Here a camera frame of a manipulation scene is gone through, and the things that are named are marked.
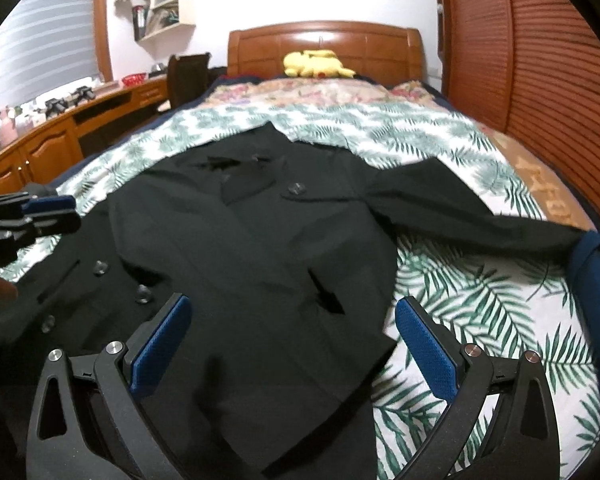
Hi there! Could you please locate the floral quilt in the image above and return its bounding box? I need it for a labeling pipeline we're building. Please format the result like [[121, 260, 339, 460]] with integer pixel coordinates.
[[207, 77, 456, 111]]

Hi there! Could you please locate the yellow plush toy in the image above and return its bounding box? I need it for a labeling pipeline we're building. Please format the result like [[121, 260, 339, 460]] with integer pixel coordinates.
[[283, 49, 357, 80]]

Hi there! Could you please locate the grey window blind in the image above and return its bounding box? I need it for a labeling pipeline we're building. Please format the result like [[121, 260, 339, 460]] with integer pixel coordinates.
[[0, 0, 103, 111]]

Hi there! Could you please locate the white wall shelf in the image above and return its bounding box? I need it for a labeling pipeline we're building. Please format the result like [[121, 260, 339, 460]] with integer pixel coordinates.
[[130, 0, 197, 43]]

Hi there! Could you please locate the wooden louvred wardrobe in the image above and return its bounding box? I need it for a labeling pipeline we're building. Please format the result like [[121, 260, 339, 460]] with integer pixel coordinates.
[[435, 0, 600, 231]]

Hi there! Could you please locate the dark brown chair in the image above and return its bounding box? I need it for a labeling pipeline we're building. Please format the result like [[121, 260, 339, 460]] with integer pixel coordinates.
[[167, 52, 211, 111]]

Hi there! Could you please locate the wooden window frame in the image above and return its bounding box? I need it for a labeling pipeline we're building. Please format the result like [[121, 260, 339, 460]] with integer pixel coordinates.
[[94, 0, 115, 83]]

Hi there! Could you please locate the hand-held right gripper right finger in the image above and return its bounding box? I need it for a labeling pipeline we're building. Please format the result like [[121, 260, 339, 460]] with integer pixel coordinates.
[[395, 296, 563, 480]]

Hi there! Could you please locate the blue cloth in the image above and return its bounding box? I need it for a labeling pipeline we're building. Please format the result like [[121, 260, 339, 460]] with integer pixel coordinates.
[[566, 231, 600, 321]]

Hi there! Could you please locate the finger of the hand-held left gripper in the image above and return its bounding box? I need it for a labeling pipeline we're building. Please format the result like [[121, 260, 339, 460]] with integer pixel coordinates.
[[27, 211, 83, 237], [10, 193, 79, 217]]

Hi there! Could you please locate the wooden headboard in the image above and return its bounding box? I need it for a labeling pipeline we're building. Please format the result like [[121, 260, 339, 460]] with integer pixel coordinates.
[[227, 21, 426, 86]]

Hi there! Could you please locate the cluster of toiletry bottles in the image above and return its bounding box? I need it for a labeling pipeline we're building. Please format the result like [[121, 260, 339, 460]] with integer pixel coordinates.
[[0, 102, 48, 136]]

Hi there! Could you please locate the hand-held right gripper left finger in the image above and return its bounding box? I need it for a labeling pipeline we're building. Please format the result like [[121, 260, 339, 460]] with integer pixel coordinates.
[[26, 292, 193, 480]]

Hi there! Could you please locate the leaf print bedsheet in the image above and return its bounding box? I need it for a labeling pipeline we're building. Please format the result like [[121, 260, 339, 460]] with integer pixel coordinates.
[[0, 100, 600, 480]]

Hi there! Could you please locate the black coat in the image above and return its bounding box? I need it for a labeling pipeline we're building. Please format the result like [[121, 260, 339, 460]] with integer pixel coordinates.
[[0, 122, 588, 480]]

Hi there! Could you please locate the wooden desk cabinet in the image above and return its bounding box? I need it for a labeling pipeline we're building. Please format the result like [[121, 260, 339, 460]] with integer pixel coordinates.
[[0, 77, 171, 198]]

